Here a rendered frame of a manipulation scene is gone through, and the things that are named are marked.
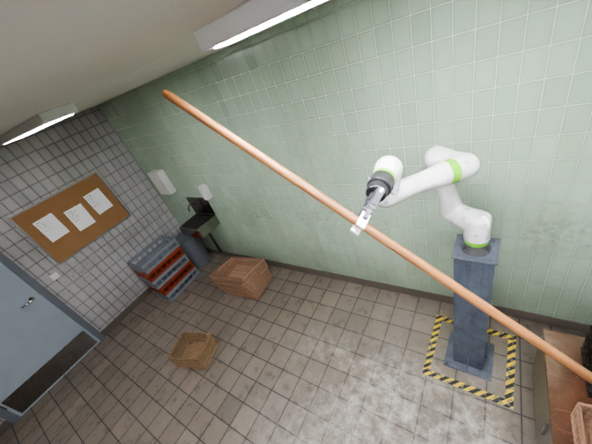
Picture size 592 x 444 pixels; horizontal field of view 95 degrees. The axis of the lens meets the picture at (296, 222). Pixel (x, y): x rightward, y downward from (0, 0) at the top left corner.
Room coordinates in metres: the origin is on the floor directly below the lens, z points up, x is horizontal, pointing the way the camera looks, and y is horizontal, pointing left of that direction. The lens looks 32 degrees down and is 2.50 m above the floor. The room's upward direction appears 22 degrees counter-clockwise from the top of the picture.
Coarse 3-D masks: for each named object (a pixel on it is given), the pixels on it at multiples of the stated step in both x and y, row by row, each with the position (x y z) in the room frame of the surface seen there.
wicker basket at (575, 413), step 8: (576, 408) 0.38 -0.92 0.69; (584, 408) 0.37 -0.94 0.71; (576, 416) 0.36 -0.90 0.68; (584, 416) 0.36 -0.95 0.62; (576, 424) 0.34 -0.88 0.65; (584, 424) 0.34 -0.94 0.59; (576, 432) 0.32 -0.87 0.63; (584, 432) 0.30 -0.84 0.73; (576, 440) 0.30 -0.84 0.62; (584, 440) 0.27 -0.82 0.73
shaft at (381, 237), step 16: (176, 96) 1.07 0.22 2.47; (192, 112) 1.03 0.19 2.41; (224, 128) 0.97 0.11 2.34; (240, 144) 0.92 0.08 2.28; (272, 160) 0.87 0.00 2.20; (288, 176) 0.83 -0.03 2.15; (320, 192) 0.78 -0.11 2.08; (336, 208) 0.73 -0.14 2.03; (368, 224) 0.69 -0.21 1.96; (384, 240) 0.64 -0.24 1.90; (416, 256) 0.59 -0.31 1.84; (432, 272) 0.55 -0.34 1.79; (464, 288) 0.51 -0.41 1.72; (480, 304) 0.47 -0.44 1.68; (496, 320) 0.44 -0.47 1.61; (512, 320) 0.42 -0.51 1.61; (528, 336) 0.38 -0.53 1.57; (544, 352) 0.35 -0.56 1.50; (560, 352) 0.34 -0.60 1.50; (576, 368) 0.30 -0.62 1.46
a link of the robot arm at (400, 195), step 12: (432, 168) 1.01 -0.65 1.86; (444, 168) 0.99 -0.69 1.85; (408, 180) 0.98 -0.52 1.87; (420, 180) 0.97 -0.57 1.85; (432, 180) 0.97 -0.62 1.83; (444, 180) 0.97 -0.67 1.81; (396, 192) 0.93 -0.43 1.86; (408, 192) 0.94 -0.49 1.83; (420, 192) 0.96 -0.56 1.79; (384, 204) 0.94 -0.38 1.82
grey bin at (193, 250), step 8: (184, 240) 3.74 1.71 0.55; (192, 240) 3.74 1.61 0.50; (200, 240) 3.90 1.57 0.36; (184, 248) 3.68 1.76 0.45; (192, 248) 3.70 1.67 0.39; (200, 248) 3.78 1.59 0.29; (192, 256) 3.69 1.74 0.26; (200, 256) 3.73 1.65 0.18; (208, 256) 3.83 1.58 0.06; (200, 264) 3.70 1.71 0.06
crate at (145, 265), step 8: (168, 240) 3.76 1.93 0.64; (176, 240) 3.58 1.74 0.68; (144, 248) 3.61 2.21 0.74; (152, 248) 3.68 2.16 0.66; (160, 248) 3.66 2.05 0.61; (168, 248) 3.57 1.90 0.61; (136, 256) 3.49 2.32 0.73; (144, 256) 3.56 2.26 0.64; (152, 256) 3.28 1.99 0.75; (160, 256) 3.43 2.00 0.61; (136, 264) 3.23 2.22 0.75; (144, 264) 3.17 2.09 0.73; (152, 264) 3.30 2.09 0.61; (144, 272) 3.15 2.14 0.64
